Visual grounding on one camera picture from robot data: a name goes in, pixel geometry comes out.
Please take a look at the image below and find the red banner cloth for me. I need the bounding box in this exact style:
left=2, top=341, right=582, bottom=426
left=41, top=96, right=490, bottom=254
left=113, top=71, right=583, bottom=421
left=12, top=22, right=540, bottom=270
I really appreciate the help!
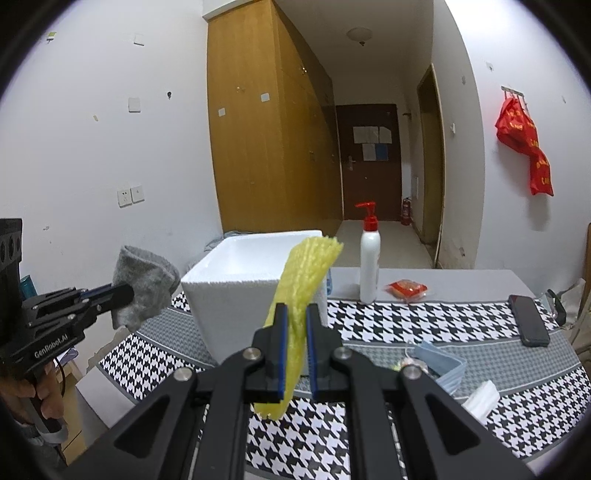
left=495, top=95, right=555, bottom=197

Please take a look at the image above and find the white pump bottle red cap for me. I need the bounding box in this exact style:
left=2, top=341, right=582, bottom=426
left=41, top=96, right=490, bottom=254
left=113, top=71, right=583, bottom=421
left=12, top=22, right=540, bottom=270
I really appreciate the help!
left=355, top=201, right=382, bottom=304

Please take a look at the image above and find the person's left forearm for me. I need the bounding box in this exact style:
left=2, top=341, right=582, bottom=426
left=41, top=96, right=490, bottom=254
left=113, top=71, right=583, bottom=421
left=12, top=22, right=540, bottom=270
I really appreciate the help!
left=9, top=411, right=70, bottom=457

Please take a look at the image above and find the dark brown door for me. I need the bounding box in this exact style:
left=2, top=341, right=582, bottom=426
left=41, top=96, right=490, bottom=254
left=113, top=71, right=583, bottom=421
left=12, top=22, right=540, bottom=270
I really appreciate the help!
left=335, top=104, right=403, bottom=221

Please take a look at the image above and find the blue face mask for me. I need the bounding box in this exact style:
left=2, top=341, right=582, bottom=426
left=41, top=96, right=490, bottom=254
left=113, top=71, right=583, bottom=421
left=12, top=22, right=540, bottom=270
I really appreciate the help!
left=413, top=340, right=467, bottom=393

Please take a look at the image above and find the white bag with black strap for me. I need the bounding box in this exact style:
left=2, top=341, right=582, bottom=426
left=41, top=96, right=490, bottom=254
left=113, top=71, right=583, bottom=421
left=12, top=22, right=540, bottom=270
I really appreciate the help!
left=538, top=277, right=591, bottom=333

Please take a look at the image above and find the grey sock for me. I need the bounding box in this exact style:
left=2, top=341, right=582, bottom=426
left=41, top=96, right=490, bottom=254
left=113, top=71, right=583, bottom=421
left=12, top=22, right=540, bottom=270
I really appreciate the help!
left=111, top=246, right=182, bottom=332

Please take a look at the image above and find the white foam box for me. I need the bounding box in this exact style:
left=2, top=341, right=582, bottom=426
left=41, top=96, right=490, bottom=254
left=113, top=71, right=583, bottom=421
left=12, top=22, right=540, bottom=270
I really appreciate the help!
left=180, top=229, right=329, bottom=365

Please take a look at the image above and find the wooden wardrobe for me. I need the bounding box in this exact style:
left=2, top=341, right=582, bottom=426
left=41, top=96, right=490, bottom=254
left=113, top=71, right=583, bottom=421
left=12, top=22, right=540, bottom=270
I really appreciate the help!
left=206, top=0, right=345, bottom=236

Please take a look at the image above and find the white folded tissue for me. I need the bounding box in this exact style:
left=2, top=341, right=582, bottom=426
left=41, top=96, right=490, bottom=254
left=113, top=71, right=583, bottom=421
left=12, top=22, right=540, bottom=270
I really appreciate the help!
left=462, top=381, right=501, bottom=423

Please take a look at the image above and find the yellow foam net sleeve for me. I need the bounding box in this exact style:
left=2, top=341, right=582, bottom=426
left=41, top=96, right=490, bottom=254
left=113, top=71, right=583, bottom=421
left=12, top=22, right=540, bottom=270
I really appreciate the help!
left=253, top=236, right=345, bottom=421

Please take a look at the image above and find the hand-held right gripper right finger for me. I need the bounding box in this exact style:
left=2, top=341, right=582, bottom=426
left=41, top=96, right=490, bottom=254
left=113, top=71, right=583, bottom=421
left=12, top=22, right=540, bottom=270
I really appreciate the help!
left=305, top=303, right=536, bottom=480

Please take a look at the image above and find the black smartphone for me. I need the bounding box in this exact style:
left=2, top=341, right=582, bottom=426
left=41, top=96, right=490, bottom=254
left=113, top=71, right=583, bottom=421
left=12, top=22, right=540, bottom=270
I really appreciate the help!
left=508, top=294, right=551, bottom=348

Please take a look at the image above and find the red snack packet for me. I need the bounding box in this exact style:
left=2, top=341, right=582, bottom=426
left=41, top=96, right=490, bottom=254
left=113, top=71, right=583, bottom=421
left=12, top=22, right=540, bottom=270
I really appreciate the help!
left=385, top=278, right=430, bottom=303

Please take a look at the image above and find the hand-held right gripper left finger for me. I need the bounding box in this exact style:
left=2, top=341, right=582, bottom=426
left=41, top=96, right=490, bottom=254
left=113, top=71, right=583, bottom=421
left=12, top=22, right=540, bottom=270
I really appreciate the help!
left=60, top=302, right=289, bottom=480

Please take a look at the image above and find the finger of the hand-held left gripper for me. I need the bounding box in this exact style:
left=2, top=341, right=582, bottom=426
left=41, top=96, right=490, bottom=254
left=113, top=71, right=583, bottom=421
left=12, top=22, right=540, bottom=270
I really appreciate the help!
left=87, top=282, right=136, bottom=315

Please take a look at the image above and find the person's left hand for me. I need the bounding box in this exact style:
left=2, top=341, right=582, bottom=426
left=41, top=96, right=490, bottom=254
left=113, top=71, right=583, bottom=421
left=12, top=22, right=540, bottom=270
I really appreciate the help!
left=0, top=355, right=63, bottom=424

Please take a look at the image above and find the light wooden side door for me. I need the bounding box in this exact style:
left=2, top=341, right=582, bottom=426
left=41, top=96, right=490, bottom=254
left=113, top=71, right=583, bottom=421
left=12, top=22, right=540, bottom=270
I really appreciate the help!
left=417, top=64, right=446, bottom=268

